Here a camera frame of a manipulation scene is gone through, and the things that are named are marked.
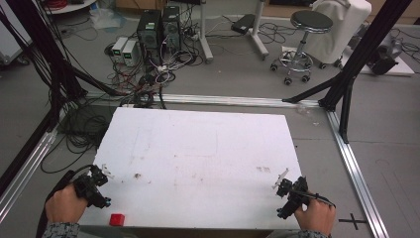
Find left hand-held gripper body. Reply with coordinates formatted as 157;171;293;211
71;164;112;210

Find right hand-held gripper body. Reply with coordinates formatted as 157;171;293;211
275;176;311;220

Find person's left hand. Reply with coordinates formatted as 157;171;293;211
45;182;89;225

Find person's right hand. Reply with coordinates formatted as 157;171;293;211
293;197;337;236

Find red cube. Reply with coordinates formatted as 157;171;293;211
109;213;127;228

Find white bench power supply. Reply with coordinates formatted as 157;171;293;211
121;39;140;67
111;36;129;58

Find large black computer tower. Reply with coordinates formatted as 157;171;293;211
136;9;163;66

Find white desk leg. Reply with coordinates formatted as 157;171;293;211
197;0;215;64
248;0;270;61

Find clear plastic bag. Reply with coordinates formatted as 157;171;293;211
88;2;128;32

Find small black computer tower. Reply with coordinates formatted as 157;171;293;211
161;5;182;53

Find black machine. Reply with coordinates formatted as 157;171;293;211
367;36;404;76

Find flat black box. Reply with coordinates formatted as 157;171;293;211
230;13;257;36

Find black round stool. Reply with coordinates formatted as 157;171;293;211
269;9;335;86

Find white floor board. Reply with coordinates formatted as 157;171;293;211
341;52;416;77

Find white cloth-covered chair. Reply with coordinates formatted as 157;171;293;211
304;0;372;66

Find round white table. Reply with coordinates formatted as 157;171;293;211
42;0;99;16

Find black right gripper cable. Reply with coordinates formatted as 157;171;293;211
288;187;337;209

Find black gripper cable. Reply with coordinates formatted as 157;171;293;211
288;187;337;209
35;164;95;238

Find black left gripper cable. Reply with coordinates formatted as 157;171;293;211
35;164;95;238

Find pile of black cables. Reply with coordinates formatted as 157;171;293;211
40;104;116;175

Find aluminium floor rail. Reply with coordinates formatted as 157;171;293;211
83;92;322;109
325;109;391;238
0;129;59;223

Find tangle of floor cables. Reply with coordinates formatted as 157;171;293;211
104;31;202;110

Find black frame post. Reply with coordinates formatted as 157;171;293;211
281;0;414;145
5;0;127;133

